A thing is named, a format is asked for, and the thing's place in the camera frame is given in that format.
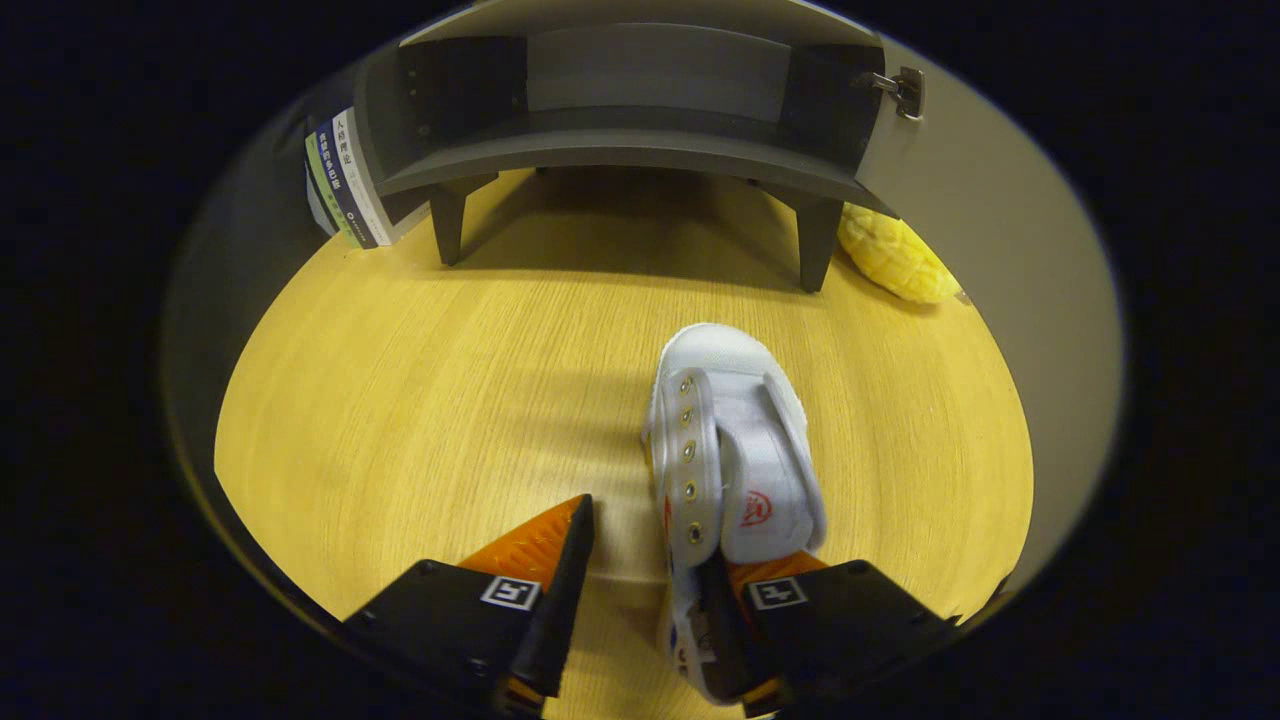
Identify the black backdrop cloth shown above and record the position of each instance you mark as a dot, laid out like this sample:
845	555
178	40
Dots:
230	250

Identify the dark blue spine book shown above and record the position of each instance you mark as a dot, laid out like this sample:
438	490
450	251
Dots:
342	185

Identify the white spine book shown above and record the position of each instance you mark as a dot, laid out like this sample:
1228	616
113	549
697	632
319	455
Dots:
362	175

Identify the dark grey shoe cabinet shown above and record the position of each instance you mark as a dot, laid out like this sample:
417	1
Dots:
620	150

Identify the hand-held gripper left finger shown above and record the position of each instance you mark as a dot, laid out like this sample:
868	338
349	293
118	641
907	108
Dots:
560	610

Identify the white canvas shoe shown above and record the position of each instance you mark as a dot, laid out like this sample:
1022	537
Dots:
745	440

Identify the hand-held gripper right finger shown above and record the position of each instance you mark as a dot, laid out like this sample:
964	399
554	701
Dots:
725	640

